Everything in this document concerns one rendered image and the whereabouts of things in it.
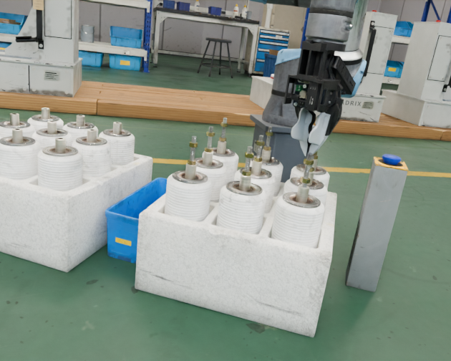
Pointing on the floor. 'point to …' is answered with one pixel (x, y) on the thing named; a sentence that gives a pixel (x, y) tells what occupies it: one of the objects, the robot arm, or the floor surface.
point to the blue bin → (130, 220)
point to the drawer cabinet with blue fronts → (273, 41)
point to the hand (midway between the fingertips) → (310, 149)
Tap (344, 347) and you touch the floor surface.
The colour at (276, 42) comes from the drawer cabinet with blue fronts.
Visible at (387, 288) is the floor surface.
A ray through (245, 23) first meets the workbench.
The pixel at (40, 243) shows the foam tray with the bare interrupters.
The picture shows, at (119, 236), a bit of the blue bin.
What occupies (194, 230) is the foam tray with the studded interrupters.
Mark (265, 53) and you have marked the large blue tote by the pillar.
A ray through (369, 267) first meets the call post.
